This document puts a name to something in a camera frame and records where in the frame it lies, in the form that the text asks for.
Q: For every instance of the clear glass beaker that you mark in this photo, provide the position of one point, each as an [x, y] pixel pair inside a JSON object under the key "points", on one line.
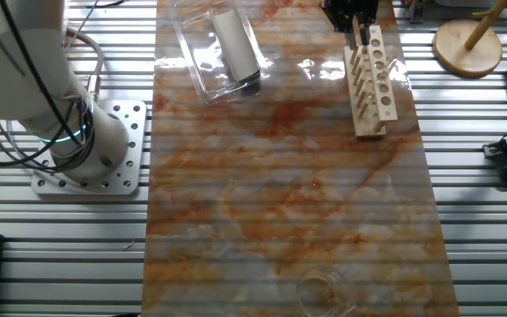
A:
{"points": [[324, 292]]}

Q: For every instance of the grey rectangular block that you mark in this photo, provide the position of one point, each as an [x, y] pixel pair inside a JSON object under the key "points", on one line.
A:
{"points": [[236, 44]]}

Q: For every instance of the orange marble pattern mat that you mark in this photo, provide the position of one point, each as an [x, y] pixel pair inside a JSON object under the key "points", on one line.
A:
{"points": [[258, 198]]}

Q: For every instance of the small pink scrap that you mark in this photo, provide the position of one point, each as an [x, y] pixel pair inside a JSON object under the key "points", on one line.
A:
{"points": [[129, 245]]}

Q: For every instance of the wooden test tube rack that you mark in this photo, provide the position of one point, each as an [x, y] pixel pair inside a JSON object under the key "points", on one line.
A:
{"points": [[385, 105]]}

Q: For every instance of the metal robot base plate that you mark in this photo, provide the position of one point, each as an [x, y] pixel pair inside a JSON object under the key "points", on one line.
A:
{"points": [[137, 136]]}

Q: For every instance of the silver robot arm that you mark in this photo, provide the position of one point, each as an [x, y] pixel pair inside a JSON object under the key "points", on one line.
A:
{"points": [[16, 66]]}

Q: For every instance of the wooden pole stand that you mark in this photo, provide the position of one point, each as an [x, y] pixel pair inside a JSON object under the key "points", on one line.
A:
{"points": [[456, 53]]}

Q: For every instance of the clear plastic tray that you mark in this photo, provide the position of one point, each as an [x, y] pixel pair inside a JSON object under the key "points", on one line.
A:
{"points": [[200, 66]]}

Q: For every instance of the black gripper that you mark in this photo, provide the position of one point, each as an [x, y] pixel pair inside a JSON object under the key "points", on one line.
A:
{"points": [[346, 13]]}

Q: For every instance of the dark metal clamp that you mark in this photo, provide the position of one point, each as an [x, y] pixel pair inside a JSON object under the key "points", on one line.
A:
{"points": [[415, 11]]}

